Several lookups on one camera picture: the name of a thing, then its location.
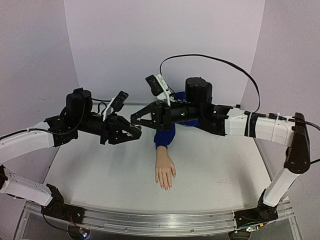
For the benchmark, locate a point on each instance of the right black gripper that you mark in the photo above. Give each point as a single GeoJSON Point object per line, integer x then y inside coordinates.
{"type": "Point", "coordinates": [165, 115]}

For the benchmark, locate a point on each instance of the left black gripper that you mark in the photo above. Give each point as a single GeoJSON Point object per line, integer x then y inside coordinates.
{"type": "Point", "coordinates": [112, 129]}

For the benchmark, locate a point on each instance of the red nail polish bottle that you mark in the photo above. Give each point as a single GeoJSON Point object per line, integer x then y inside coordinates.
{"type": "Point", "coordinates": [137, 128]}

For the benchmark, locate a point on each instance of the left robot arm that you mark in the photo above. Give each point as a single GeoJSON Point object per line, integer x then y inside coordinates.
{"type": "Point", "coordinates": [77, 116]}

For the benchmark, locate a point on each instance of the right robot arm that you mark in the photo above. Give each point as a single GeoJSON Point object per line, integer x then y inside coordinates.
{"type": "Point", "coordinates": [223, 120]}

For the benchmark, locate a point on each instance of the blue white red jacket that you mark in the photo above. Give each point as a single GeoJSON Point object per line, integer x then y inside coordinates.
{"type": "Point", "coordinates": [163, 138]}

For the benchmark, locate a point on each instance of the mannequin hand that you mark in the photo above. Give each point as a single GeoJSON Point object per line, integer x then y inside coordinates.
{"type": "Point", "coordinates": [165, 170]}

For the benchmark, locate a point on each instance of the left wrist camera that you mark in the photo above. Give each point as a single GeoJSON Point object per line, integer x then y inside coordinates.
{"type": "Point", "coordinates": [115, 104]}

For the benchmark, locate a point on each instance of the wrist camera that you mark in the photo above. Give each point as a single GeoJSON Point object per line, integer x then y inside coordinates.
{"type": "Point", "coordinates": [160, 89]}
{"type": "Point", "coordinates": [115, 104]}

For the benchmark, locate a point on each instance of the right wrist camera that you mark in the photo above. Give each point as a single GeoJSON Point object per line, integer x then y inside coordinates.
{"type": "Point", "coordinates": [160, 89]}

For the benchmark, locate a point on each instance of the aluminium front rail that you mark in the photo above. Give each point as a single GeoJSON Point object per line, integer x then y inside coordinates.
{"type": "Point", "coordinates": [166, 224]}

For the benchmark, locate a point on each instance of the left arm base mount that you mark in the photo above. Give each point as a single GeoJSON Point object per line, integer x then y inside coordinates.
{"type": "Point", "coordinates": [58, 209]}

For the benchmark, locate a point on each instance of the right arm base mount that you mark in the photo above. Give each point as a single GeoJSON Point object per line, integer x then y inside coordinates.
{"type": "Point", "coordinates": [261, 214]}

